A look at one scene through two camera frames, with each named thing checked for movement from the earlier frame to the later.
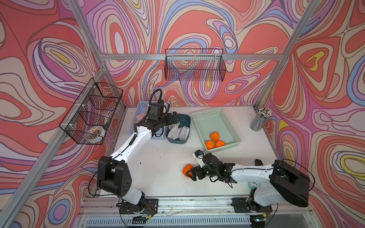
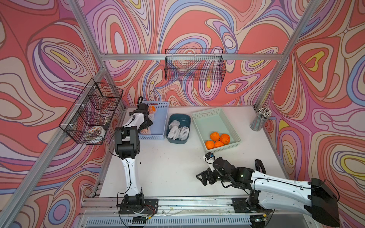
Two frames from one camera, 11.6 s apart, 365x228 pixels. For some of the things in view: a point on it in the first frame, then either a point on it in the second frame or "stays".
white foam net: [174, 133] stays
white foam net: [184, 133] stays
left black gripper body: [166, 120] to [145, 124]
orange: [219, 143] stays
